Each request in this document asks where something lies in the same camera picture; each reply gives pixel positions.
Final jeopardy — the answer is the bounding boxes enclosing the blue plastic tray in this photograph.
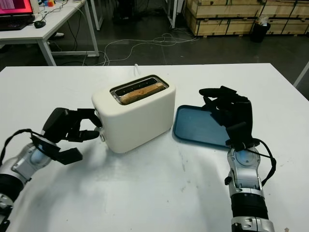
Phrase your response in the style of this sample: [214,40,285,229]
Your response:
[171,104,232,148]

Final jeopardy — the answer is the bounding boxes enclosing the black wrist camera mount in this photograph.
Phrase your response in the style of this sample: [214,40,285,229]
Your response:
[30,135,83,166]
[225,122,255,152]

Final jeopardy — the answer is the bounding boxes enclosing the white office desk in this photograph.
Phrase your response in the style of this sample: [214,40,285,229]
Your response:
[0,0,100,66]

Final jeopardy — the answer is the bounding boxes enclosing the white desk frame legs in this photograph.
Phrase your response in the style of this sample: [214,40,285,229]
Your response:
[169,0,184,29]

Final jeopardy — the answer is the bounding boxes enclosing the black keyboard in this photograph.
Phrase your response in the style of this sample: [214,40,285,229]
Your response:
[0,23,27,31]

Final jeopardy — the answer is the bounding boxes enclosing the slice of brown bread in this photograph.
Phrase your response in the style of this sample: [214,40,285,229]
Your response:
[120,82,164,105]

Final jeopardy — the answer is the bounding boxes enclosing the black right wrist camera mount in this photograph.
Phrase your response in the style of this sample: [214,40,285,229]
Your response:
[225,122,255,152]

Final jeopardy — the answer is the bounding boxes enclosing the white cable on floor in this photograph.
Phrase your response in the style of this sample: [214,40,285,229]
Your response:
[82,33,197,67]

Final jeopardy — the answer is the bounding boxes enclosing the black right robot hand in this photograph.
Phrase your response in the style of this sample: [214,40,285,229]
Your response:
[198,86,253,143]

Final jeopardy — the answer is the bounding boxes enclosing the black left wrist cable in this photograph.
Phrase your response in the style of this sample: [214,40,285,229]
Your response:
[0,129,41,167]

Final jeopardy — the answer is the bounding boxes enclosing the wooden shipping crate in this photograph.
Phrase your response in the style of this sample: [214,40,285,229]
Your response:
[260,0,309,37]
[184,0,264,37]

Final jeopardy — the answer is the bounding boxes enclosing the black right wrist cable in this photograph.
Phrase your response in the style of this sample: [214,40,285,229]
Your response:
[251,139,277,187]

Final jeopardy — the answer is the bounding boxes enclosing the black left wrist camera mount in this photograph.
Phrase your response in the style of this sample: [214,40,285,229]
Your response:
[30,135,83,166]

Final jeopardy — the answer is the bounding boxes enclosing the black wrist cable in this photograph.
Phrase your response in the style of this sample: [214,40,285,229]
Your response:
[251,139,277,187]
[0,129,41,167]

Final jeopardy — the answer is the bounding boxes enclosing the white two-slot toaster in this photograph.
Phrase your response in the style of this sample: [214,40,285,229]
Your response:
[91,74,177,154]

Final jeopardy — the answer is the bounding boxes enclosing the black trash bin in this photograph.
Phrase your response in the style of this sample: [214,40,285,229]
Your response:
[252,16,271,44]

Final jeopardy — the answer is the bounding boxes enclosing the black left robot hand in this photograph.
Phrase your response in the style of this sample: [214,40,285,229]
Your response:
[41,108,103,143]

